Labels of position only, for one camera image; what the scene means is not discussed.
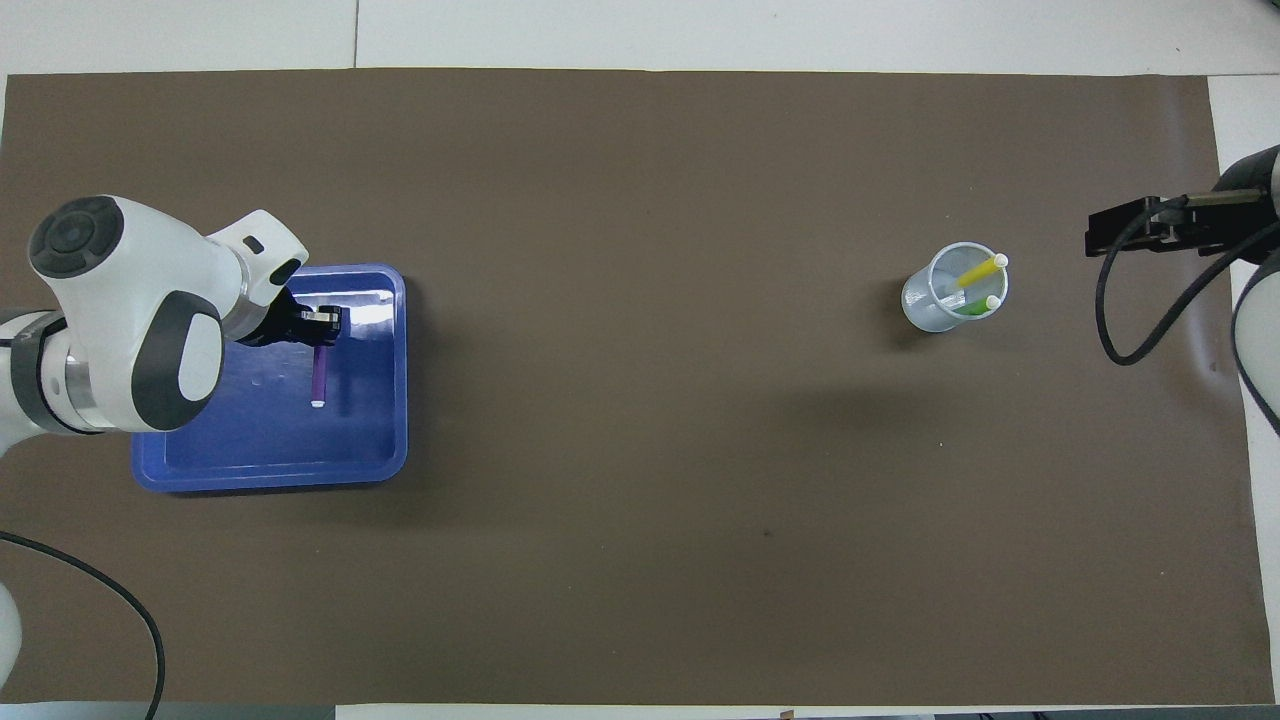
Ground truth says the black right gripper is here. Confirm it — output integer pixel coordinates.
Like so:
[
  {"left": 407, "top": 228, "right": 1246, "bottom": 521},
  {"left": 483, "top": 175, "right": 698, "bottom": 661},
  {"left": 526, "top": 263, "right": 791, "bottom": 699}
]
[{"left": 1088, "top": 190, "right": 1263, "bottom": 259}]

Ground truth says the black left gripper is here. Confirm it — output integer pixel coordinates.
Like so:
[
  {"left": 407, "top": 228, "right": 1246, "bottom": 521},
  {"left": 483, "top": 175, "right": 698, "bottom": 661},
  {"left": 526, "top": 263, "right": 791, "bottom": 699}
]
[{"left": 235, "top": 290, "right": 345, "bottom": 348}]

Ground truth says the yellow marker pen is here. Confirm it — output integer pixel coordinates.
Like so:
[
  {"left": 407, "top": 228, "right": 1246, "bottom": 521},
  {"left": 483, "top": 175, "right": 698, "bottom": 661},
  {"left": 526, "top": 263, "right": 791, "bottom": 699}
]
[{"left": 955, "top": 253, "right": 1009, "bottom": 292}]

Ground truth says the blue plastic tray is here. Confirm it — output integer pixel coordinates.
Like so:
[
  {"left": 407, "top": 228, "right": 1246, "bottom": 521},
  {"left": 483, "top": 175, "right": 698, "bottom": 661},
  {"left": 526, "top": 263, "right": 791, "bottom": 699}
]
[{"left": 132, "top": 263, "right": 409, "bottom": 494}]

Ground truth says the translucent plastic pen cup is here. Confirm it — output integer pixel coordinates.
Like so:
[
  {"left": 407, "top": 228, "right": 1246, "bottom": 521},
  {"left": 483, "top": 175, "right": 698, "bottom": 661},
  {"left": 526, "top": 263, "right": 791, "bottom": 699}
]
[{"left": 901, "top": 242, "right": 1009, "bottom": 334}]

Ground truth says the brown table mat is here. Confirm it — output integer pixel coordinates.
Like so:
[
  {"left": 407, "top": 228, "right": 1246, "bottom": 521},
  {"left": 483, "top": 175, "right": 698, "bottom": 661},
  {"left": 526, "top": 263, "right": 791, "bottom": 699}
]
[{"left": 0, "top": 68, "right": 1276, "bottom": 707}]

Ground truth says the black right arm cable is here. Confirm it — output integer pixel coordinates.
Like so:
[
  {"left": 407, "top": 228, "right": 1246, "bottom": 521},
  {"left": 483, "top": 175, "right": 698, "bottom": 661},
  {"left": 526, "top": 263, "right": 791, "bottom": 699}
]
[{"left": 1096, "top": 195, "right": 1280, "bottom": 366}]

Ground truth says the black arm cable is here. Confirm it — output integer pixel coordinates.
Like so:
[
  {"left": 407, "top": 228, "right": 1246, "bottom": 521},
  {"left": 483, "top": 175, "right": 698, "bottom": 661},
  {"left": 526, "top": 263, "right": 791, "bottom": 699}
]
[
  {"left": 0, "top": 530, "right": 166, "bottom": 720},
  {"left": 1096, "top": 195, "right": 1280, "bottom": 366}
]

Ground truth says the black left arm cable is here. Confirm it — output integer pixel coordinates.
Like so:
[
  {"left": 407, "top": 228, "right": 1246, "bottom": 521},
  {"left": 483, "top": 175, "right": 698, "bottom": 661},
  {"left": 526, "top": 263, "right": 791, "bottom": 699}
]
[{"left": 0, "top": 530, "right": 166, "bottom": 720}]

